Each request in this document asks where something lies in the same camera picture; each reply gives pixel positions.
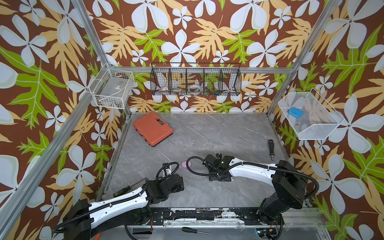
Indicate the black screwdriver on front rail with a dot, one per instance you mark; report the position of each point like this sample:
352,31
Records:
194,231

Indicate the blue small box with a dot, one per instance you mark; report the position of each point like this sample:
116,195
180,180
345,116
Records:
295,112

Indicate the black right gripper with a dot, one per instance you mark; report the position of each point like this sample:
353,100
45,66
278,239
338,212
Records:
212,165

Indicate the white mesh basket right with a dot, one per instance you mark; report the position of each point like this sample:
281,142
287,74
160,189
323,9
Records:
320,118

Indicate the black handled screwdriver on table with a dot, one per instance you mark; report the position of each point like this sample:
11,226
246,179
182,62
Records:
271,147

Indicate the aluminium frame post right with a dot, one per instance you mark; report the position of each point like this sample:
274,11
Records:
314,34

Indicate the aluminium frame post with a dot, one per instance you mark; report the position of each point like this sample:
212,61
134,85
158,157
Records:
314,34
96,43

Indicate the red plastic tool case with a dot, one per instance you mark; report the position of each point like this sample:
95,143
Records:
152,128

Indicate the aluminium frame post left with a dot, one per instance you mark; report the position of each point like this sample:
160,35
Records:
96,43

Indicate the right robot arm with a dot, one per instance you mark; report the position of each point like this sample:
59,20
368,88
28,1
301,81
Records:
291,186

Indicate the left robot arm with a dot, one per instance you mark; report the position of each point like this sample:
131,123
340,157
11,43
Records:
86,220

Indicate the yellow black screwdriver left edge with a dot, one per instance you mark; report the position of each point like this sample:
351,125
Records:
127,189

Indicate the white wire basket left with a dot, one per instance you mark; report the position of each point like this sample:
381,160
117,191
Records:
111,87

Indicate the black wire basket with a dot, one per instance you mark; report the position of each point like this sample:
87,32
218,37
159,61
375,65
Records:
209,79

